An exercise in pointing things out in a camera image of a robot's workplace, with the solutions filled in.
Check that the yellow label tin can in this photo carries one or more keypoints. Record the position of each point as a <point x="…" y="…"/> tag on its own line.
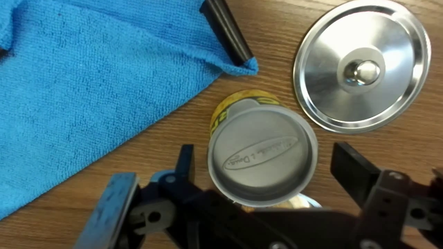
<point x="264" y="152"/>

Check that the silver pot lid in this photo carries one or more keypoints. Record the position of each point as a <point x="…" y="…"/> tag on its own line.
<point x="333" y="59"/>

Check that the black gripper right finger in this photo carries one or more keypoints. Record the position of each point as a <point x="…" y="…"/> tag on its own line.
<point x="361" y="180"/>

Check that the blue cloth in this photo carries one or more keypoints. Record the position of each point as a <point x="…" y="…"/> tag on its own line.
<point x="92" y="83"/>

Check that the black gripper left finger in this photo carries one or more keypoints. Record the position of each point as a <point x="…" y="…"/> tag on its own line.
<point x="186" y="170"/>

